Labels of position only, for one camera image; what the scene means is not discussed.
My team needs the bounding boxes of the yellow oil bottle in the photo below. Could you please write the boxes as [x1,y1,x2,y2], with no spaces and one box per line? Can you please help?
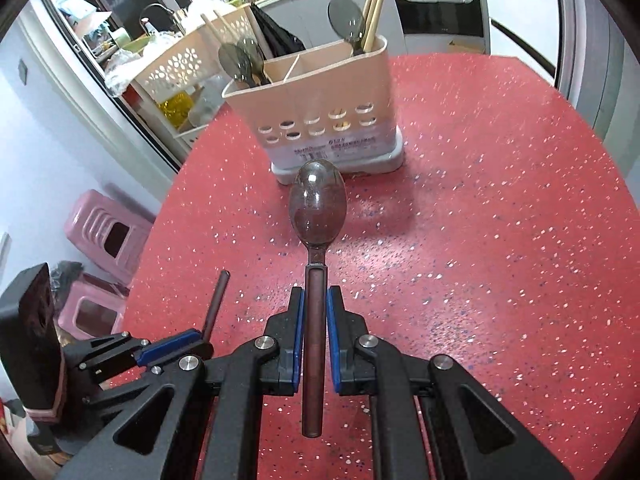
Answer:
[159,91,195,128]

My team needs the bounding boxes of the beige plastic utensil holder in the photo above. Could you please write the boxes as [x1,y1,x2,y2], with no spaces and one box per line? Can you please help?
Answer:
[221,34,405,185]

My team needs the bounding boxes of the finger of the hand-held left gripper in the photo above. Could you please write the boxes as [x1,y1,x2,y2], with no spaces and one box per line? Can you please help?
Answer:
[62,329,215,378]
[82,366,168,413]

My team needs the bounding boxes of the pink plastic stool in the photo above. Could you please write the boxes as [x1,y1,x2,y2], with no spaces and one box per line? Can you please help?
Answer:
[54,274,130,343]
[64,189,153,286]

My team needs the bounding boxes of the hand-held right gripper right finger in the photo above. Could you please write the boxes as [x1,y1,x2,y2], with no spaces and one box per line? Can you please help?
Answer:
[327,286,576,480]

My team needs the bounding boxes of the built-in black oven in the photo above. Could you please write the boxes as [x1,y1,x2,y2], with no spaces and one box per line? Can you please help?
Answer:
[389,0,490,56]

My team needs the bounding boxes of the white refrigerator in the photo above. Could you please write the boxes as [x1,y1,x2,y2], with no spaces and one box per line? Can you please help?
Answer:
[484,0,568,88]

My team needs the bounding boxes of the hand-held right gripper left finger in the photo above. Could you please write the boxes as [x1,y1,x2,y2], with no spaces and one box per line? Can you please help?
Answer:
[52,287,304,480]

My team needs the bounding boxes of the white plastic basket rack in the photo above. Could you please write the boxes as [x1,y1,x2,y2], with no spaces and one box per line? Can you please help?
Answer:
[131,4,253,148]

